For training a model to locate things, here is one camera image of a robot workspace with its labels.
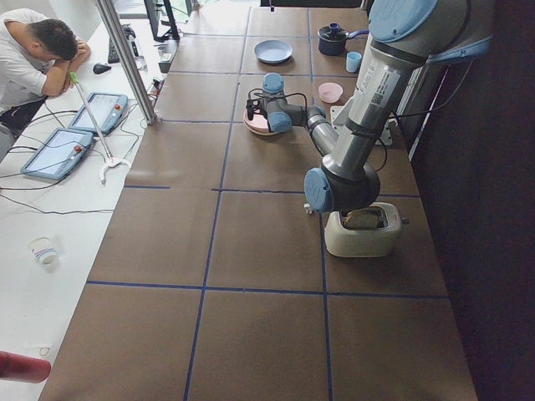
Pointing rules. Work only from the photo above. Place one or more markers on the dark blue pot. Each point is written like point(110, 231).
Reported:
point(332, 39)

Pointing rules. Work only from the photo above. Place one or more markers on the black keyboard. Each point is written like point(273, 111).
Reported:
point(113, 56)

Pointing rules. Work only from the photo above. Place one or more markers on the white reacher grabber stick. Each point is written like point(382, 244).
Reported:
point(110, 162)

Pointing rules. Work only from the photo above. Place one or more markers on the cream toaster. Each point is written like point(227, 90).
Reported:
point(364, 242)

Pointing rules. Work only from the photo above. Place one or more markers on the black computer mouse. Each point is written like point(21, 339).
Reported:
point(100, 68)

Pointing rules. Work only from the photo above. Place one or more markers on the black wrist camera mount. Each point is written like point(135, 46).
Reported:
point(253, 107)

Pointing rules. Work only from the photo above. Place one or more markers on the pink bowl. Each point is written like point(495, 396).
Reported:
point(330, 92)

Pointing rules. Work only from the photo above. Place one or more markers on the teach pendant tablet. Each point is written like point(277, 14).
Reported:
point(108, 109)
point(58, 154)

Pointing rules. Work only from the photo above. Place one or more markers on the bread slice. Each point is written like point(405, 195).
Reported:
point(362, 219)

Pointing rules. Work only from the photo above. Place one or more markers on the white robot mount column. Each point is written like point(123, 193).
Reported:
point(340, 117)

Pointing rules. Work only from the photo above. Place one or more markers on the aluminium frame post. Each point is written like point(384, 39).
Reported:
point(112, 23)

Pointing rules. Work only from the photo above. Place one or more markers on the near teach pendant tablet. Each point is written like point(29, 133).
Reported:
point(58, 154)

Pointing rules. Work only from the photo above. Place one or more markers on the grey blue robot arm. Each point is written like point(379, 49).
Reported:
point(405, 35)

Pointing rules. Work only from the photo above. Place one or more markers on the paper cup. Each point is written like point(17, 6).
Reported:
point(43, 251)

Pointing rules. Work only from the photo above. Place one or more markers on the red cylinder object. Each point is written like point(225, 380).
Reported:
point(20, 368)

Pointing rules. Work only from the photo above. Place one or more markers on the light blue cup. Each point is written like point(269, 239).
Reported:
point(353, 61)

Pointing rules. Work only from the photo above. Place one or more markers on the man in white shirt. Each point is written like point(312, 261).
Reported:
point(38, 54)

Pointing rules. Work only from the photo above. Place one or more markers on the white power plug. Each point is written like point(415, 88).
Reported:
point(308, 208)

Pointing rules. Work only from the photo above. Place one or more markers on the pink plate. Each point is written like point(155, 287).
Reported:
point(257, 124)

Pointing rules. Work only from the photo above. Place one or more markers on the black monitor stand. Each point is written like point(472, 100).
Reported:
point(162, 21)

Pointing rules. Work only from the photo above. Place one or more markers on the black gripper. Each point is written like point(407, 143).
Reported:
point(262, 112)

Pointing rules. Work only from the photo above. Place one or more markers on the far teach pendant tablet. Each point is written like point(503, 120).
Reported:
point(108, 109)

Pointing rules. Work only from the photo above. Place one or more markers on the blue plate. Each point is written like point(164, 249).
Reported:
point(273, 51)

